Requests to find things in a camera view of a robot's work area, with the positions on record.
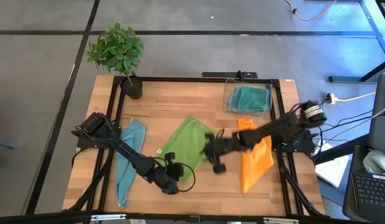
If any black desk frame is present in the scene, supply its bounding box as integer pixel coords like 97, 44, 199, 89
328, 0, 385, 83

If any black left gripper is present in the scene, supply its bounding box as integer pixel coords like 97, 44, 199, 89
159, 151, 180, 195

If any orange microfiber towel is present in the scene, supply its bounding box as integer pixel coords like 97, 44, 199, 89
237, 118, 274, 195

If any black aluminium table frame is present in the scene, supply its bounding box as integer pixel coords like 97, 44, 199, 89
62, 75, 328, 224

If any light blue microfiber towel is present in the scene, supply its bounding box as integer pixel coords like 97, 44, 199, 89
115, 119, 147, 208
226, 86, 243, 110

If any black laptop computer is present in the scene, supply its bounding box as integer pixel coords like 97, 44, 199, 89
343, 73, 385, 223

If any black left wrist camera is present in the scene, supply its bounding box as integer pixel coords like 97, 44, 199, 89
170, 162, 186, 180

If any green plant in black pot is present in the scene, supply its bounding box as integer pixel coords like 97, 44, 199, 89
85, 22, 146, 100

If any teal microfiber towel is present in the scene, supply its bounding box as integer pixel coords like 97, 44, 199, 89
236, 86, 271, 113

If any crumpled pale plastic bag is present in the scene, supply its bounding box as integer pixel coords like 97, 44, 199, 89
362, 149, 385, 177

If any black left wrist camera cable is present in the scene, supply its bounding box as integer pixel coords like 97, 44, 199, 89
175, 162, 197, 193

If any yellow floor cable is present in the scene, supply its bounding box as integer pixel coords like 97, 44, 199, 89
284, 0, 338, 22

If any black flat floor bar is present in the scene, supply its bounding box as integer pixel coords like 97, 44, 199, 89
201, 70, 259, 79

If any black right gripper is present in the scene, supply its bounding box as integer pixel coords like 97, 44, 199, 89
203, 138, 235, 175

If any green microfiber towel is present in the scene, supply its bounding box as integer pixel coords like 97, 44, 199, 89
157, 115, 215, 184

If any silver metal bracket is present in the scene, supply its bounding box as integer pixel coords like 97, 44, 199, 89
90, 213, 127, 222
262, 217, 300, 224

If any white power cable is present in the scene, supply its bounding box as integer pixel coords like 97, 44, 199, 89
333, 91, 377, 103

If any clear plastic bin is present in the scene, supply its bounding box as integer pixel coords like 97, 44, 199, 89
222, 77, 274, 116

